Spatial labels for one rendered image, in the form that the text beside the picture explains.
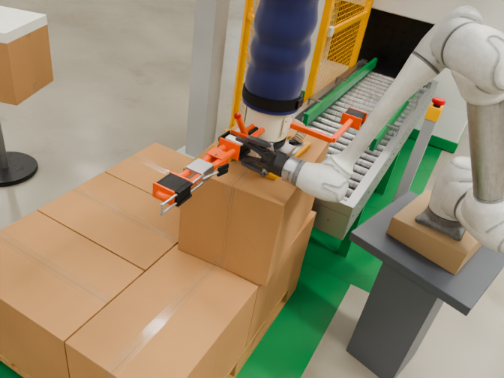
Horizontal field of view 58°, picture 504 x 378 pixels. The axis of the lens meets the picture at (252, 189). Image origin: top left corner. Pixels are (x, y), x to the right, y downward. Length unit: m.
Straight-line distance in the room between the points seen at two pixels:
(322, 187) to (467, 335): 1.59
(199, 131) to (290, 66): 1.88
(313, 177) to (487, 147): 0.50
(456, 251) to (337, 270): 1.12
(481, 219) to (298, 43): 0.82
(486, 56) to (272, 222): 0.84
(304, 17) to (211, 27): 1.58
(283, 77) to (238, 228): 0.57
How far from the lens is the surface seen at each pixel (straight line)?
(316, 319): 2.51
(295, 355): 2.35
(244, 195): 1.61
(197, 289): 1.78
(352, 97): 3.68
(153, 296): 1.76
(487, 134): 1.44
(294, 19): 1.58
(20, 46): 2.85
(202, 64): 3.21
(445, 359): 2.64
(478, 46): 1.30
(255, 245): 1.72
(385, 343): 2.25
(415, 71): 1.43
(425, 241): 1.86
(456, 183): 1.77
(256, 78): 1.66
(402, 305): 2.08
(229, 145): 1.56
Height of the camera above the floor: 1.86
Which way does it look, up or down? 34 degrees down
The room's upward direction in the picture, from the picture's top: 10 degrees clockwise
